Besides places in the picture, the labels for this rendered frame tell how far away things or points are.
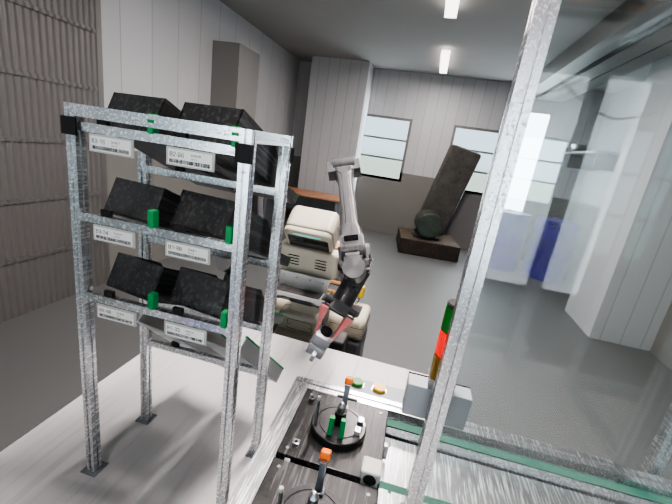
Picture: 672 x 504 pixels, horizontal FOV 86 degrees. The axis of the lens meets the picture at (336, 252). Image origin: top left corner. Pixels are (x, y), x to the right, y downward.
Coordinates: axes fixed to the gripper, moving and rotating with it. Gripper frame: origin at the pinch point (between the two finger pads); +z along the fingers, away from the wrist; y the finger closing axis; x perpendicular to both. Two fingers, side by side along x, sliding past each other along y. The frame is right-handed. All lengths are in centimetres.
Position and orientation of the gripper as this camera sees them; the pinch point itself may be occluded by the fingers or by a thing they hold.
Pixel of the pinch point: (324, 335)
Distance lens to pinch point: 94.8
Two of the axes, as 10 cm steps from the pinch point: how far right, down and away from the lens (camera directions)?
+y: 8.7, 5.0, -0.1
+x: -1.1, 2.1, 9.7
